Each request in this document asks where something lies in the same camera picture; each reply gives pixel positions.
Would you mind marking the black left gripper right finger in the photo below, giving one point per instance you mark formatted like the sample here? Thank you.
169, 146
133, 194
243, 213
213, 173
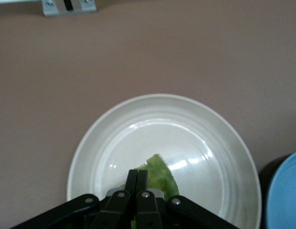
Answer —
150, 210

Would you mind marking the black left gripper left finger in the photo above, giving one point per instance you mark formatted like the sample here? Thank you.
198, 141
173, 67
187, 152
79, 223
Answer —
109, 210

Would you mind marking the green lettuce leaf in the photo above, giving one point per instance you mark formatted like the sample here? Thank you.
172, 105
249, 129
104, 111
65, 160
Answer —
160, 176

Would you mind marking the beige plate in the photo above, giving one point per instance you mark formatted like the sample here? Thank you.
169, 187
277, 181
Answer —
186, 133

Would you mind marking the blue plate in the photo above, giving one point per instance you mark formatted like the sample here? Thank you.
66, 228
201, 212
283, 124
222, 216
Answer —
288, 190

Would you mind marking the metal table edge bracket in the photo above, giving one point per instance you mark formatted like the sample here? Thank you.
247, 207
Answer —
52, 9

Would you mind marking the dark slim post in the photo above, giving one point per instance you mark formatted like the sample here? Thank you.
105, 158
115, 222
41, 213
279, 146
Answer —
68, 4

